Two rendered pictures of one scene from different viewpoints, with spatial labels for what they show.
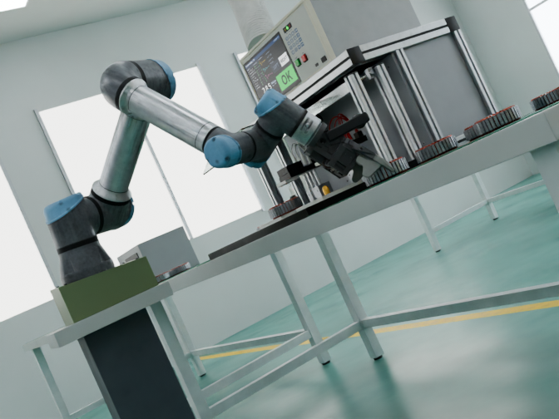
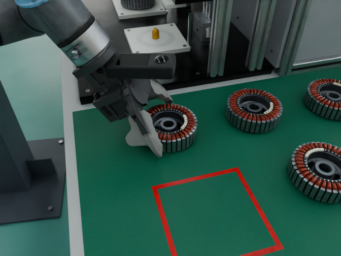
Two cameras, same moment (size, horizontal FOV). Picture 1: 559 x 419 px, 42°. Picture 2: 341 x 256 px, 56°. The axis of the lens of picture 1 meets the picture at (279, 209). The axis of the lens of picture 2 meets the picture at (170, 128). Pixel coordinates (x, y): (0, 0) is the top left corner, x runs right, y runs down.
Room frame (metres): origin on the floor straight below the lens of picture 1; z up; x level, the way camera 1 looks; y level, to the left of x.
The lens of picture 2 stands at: (1.32, -0.40, 1.19)
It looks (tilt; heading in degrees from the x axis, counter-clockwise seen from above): 43 degrees down; 16
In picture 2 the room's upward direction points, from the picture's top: straight up
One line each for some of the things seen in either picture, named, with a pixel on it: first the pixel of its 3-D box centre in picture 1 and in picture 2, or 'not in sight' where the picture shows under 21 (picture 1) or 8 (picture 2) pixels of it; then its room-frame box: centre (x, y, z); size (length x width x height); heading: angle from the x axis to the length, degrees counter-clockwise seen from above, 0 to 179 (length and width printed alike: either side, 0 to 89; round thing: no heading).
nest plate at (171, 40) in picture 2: (328, 195); (155, 39); (2.09, -0.14, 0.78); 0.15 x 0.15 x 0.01; 31
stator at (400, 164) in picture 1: (385, 171); (168, 126); (1.77, -0.27, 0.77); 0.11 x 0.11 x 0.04
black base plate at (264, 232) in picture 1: (314, 209); (151, 26); (2.20, -0.09, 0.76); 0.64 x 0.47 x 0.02; 31
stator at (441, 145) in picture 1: (436, 149); (253, 109); (1.87, -0.43, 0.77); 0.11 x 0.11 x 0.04
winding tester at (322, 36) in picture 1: (328, 46); not in sight; (2.35, -0.36, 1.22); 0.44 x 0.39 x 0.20; 31
